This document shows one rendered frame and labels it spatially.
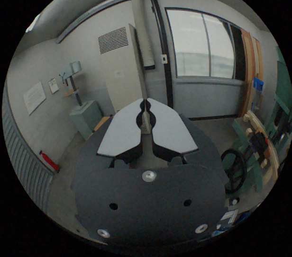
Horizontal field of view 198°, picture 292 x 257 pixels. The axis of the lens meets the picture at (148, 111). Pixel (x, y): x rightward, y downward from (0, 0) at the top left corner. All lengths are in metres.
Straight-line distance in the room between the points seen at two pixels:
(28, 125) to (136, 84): 2.26
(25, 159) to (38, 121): 0.96
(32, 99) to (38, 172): 1.46
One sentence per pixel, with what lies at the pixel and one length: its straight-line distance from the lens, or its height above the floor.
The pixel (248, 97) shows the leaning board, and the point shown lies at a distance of 2.14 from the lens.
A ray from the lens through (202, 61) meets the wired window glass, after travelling 1.69.
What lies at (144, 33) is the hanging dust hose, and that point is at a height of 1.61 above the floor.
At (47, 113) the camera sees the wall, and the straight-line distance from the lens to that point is 2.38.
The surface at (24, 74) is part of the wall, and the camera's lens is 2.43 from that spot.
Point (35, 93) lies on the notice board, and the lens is 2.32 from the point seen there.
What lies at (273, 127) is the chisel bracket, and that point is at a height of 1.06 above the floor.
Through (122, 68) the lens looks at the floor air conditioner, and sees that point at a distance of 1.30.
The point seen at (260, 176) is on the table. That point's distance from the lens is 0.68.
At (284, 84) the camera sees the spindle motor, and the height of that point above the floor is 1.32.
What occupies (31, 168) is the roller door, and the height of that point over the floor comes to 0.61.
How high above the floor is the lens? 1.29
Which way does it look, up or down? 33 degrees down
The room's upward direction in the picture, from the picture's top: 11 degrees counter-clockwise
